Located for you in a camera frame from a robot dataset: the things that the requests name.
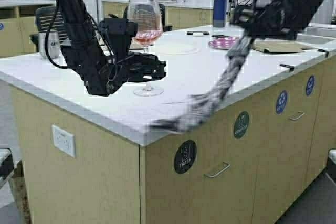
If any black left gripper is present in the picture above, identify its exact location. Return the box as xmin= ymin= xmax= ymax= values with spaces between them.
xmin=98 ymin=17 xmax=166 ymax=94

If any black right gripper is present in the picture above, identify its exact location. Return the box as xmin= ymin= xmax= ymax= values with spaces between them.
xmin=229 ymin=6 xmax=297 ymax=40

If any wine glass with red liquid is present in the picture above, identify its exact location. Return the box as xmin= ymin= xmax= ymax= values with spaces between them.
xmin=127 ymin=0 xmax=165 ymax=97

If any black white floral cloth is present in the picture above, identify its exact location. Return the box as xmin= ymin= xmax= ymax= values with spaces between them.
xmin=148 ymin=35 xmax=256 ymax=134

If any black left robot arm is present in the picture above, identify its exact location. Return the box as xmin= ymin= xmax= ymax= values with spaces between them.
xmin=55 ymin=0 xmax=166 ymax=97

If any robot base right corner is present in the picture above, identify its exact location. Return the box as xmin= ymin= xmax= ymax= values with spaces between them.
xmin=326 ymin=149 xmax=336 ymax=184

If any robot base left corner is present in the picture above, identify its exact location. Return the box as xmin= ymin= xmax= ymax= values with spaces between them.
xmin=0 ymin=148 xmax=14 ymax=188

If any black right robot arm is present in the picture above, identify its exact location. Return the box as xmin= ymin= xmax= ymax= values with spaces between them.
xmin=230 ymin=0 xmax=324 ymax=40

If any brown cardboard sheet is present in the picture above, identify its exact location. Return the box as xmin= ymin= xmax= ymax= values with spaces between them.
xmin=252 ymin=40 xmax=315 ymax=54

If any pink polka dot plate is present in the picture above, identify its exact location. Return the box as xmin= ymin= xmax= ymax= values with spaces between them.
xmin=208 ymin=37 xmax=239 ymax=50

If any island steel sink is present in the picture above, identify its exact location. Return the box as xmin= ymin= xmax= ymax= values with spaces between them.
xmin=296 ymin=23 xmax=335 ymax=45

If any black smartphone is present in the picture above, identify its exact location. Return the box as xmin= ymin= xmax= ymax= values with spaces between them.
xmin=211 ymin=35 xmax=230 ymax=38

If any white round plate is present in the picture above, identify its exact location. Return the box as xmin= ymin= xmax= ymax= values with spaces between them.
xmin=154 ymin=42 xmax=200 ymax=55

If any blue water bottle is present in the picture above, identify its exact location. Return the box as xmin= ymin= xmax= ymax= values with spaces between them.
xmin=213 ymin=0 xmax=227 ymax=28

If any black mesh office chair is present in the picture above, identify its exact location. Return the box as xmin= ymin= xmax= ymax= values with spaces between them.
xmin=107 ymin=2 xmax=173 ymax=33

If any black counter edge clip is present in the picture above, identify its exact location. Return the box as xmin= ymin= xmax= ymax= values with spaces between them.
xmin=317 ymin=49 xmax=329 ymax=58

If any black white small device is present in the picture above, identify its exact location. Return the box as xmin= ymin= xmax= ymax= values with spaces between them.
xmin=186 ymin=31 xmax=209 ymax=37

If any round blue sticker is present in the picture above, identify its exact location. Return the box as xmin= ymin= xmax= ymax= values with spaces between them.
xmin=306 ymin=75 xmax=315 ymax=96
xmin=275 ymin=90 xmax=288 ymax=114

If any steel tumbler cup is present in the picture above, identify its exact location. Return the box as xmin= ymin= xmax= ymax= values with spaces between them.
xmin=38 ymin=30 xmax=60 ymax=59

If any white island power outlet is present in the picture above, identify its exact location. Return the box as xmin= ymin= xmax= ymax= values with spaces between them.
xmin=51 ymin=124 xmax=76 ymax=158

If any green compost sticker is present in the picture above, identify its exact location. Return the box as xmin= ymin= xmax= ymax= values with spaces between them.
xmin=233 ymin=111 xmax=250 ymax=139

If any black trash sticker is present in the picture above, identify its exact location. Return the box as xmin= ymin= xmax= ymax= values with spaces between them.
xmin=174 ymin=140 xmax=197 ymax=174

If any wooden kitchen island cabinet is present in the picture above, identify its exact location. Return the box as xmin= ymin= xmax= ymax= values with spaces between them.
xmin=1 ymin=51 xmax=335 ymax=223

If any recycling drawer metal handle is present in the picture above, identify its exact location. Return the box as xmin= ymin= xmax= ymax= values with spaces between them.
xmin=288 ymin=111 xmax=306 ymax=121

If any trash drawer metal handle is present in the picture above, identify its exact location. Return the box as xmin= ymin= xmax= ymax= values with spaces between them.
xmin=204 ymin=162 xmax=231 ymax=179

